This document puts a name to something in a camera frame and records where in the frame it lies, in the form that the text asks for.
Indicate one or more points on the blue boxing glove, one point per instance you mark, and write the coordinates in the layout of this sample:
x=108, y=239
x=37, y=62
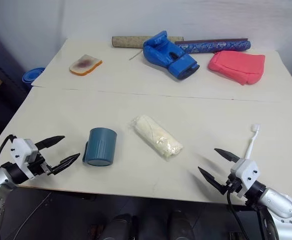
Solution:
x=165, y=53

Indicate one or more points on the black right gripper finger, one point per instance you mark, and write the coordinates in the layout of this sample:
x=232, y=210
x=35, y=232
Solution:
x=229, y=155
x=211, y=179

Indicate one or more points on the pink fabric pouch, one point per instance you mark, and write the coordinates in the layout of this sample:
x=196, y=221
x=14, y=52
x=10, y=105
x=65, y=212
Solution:
x=235, y=66

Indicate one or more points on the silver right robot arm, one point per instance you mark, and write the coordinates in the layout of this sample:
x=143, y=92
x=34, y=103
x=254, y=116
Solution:
x=280, y=202

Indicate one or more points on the beige patterned rolled mat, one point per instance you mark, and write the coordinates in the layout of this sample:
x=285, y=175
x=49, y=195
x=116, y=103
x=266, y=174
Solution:
x=128, y=42

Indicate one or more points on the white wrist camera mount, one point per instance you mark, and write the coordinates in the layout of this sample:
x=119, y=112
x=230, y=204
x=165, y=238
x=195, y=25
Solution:
x=246, y=170
x=22, y=147

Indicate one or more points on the blue patterned rolled mat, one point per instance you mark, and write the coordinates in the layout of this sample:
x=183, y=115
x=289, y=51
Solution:
x=210, y=47

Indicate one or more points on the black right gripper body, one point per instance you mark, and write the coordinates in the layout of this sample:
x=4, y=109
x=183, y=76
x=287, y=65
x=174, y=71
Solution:
x=234, y=187

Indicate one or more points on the blue plate stack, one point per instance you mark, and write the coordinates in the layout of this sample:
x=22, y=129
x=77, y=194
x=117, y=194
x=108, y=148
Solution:
x=32, y=75

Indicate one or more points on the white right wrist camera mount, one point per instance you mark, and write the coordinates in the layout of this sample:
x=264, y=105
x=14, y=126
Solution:
x=246, y=170

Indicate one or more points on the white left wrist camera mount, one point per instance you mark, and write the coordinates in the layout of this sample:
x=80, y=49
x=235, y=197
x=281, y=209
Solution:
x=22, y=147

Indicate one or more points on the white toothbrush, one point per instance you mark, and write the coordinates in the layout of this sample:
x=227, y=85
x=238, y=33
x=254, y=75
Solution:
x=251, y=142

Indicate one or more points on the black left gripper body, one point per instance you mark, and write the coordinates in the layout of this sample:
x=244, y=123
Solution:
x=39, y=165

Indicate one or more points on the dark red long bar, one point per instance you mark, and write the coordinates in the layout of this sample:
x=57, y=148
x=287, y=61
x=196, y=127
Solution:
x=218, y=40

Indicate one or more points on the teal ribbed plastic cup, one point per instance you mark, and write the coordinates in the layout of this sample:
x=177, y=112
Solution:
x=102, y=146

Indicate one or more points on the white towel roll in plastic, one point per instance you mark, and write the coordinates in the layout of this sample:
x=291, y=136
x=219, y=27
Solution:
x=155, y=136

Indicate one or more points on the toy bread slice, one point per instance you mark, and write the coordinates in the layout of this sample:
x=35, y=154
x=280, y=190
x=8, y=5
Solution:
x=84, y=63

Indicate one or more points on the thin brown stick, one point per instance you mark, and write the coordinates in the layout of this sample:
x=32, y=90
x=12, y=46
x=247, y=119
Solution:
x=135, y=55

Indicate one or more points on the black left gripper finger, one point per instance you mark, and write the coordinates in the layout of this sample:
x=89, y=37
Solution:
x=49, y=141
x=67, y=161

